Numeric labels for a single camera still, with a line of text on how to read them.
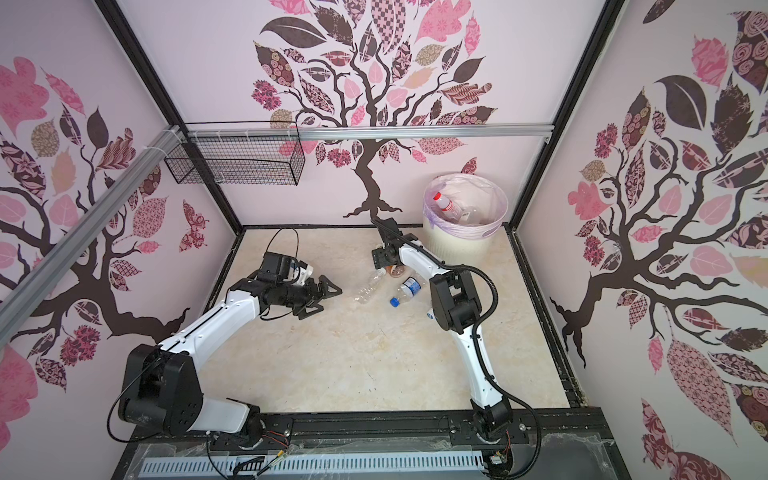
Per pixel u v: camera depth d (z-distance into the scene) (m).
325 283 0.77
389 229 0.84
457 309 0.62
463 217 1.00
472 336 0.62
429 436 0.73
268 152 0.95
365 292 0.99
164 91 0.81
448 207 0.98
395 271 1.01
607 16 0.70
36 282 0.52
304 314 0.80
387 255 0.80
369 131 0.93
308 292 0.75
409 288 0.96
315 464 0.70
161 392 0.42
